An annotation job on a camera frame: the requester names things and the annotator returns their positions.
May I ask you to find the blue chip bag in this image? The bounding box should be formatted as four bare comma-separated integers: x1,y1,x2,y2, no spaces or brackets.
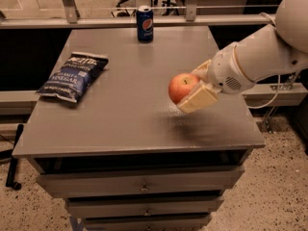
37,52,109,103

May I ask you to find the bottom grey drawer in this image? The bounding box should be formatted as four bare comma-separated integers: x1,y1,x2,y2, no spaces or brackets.
84,214,211,231

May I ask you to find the black pole on floor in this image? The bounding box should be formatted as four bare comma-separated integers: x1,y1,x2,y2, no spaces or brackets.
6,124,23,191

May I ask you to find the grey metal railing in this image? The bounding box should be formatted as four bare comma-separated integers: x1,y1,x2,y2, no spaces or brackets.
0,0,280,29

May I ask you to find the top grey drawer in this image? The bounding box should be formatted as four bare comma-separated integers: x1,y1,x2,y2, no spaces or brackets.
37,166,244,198

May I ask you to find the grey drawer cabinet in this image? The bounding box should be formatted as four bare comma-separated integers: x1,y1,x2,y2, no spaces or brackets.
12,25,267,231

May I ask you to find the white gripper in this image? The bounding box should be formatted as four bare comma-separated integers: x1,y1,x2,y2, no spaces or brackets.
177,42,255,114

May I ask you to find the blue pepsi can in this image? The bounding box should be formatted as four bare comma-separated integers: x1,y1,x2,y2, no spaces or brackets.
136,5,153,43

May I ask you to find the grey drawer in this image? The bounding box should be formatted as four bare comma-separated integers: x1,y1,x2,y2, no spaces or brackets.
84,214,211,231
66,195,223,218
37,166,244,198

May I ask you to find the red apple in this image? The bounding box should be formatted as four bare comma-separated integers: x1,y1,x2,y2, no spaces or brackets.
168,73,200,104

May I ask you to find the middle grey drawer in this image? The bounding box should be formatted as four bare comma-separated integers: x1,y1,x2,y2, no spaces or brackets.
66,195,223,218

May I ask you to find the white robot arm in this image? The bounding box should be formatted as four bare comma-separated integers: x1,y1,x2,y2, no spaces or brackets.
177,0,308,114

